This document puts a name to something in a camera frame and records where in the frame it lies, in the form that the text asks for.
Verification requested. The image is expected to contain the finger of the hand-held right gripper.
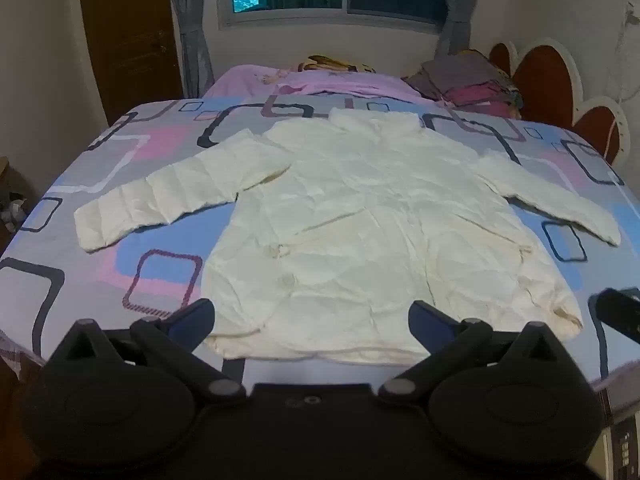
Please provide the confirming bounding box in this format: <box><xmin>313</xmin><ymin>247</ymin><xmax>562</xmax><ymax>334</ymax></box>
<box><xmin>588</xmin><ymin>287</ymin><xmax>640</xmax><ymax>346</ymax></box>

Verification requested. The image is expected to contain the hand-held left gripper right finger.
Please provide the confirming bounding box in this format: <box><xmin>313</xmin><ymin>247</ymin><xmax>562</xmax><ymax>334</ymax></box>
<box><xmin>378</xmin><ymin>301</ymin><xmax>581</xmax><ymax>403</ymax></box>

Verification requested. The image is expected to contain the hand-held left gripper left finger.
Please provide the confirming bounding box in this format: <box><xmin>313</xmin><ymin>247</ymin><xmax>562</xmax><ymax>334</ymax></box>
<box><xmin>47</xmin><ymin>298</ymin><xmax>247</xmax><ymax>403</ymax></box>

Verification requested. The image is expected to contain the white padded jacket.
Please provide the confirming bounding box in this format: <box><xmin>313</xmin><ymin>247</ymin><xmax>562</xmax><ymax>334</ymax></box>
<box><xmin>74</xmin><ymin>108</ymin><xmax>622</xmax><ymax>365</ymax></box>

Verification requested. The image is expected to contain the pile of folded clothes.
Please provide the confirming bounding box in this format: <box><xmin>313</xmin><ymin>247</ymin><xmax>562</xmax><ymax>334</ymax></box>
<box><xmin>402</xmin><ymin>50</ymin><xmax>523</xmax><ymax>120</ymax></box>

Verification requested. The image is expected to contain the bed with patterned sheet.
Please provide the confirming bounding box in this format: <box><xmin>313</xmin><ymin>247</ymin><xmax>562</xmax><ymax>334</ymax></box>
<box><xmin>0</xmin><ymin>94</ymin><xmax>640</xmax><ymax>392</ymax></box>

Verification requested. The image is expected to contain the beige device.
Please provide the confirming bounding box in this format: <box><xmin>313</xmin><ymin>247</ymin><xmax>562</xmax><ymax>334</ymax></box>
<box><xmin>582</xmin><ymin>412</ymin><xmax>640</xmax><ymax>480</ymax></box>

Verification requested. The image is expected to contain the brown and white headboard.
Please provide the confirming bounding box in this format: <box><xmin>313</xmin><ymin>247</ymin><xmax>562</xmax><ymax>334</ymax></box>
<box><xmin>487</xmin><ymin>36</ymin><xmax>631</xmax><ymax>166</ymax></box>

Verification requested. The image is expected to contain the pink blanket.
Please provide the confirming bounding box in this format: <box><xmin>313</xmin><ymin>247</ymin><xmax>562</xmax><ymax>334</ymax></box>
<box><xmin>205</xmin><ymin>64</ymin><xmax>436</xmax><ymax>103</ymax></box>

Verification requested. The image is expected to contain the brown wooden door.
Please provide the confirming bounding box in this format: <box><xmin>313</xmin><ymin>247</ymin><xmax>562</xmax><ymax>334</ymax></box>
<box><xmin>76</xmin><ymin>0</ymin><xmax>185</xmax><ymax>128</ymax></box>

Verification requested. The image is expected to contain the grey curtain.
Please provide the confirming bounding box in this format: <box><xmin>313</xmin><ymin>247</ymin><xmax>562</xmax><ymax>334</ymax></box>
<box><xmin>164</xmin><ymin>0</ymin><xmax>217</xmax><ymax>100</ymax></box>
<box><xmin>434</xmin><ymin>0</ymin><xmax>487</xmax><ymax>58</ymax></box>

